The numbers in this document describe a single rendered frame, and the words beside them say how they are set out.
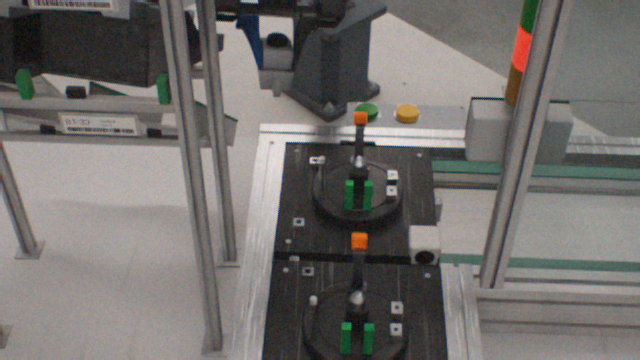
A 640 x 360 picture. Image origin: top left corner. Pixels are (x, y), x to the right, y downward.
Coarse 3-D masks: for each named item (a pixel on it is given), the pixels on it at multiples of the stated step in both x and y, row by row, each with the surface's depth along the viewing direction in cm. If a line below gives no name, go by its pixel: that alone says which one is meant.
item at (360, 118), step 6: (354, 114) 126; (360, 114) 125; (366, 114) 126; (354, 120) 125; (360, 120) 125; (366, 120) 125; (360, 126) 124; (360, 132) 126; (360, 138) 127; (360, 144) 127; (360, 150) 128; (354, 156) 128
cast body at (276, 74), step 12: (276, 36) 116; (264, 48) 115; (276, 48) 115; (288, 48) 116; (264, 60) 115; (276, 60) 115; (288, 60) 116; (264, 72) 116; (276, 72) 116; (288, 72) 116; (264, 84) 117; (276, 84) 115; (288, 84) 117; (276, 96) 116
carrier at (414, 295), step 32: (288, 288) 114; (320, 288) 114; (352, 288) 110; (384, 288) 114; (416, 288) 114; (288, 320) 110; (320, 320) 107; (352, 320) 105; (384, 320) 107; (416, 320) 110; (288, 352) 106; (320, 352) 104; (352, 352) 104; (384, 352) 104; (416, 352) 106
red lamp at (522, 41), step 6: (522, 30) 91; (516, 36) 93; (522, 36) 91; (528, 36) 90; (516, 42) 93; (522, 42) 91; (528, 42) 91; (516, 48) 93; (522, 48) 92; (528, 48) 91; (516, 54) 93; (522, 54) 92; (516, 60) 93; (522, 60) 92; (516, 66) 94; (522, 66) 93; (522, 72) 93
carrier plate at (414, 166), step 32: (288, 160) 133; (384, 160) 133; (416, 160) 133; (288, 192) 128; (416, 192) 128; (288, 224) 123; (320, 224) 123; (384, 224) 123; (416, 224) 123; (288, 256) 119; (320, 256) 119; (352, 256) 119; (384, 256) 118
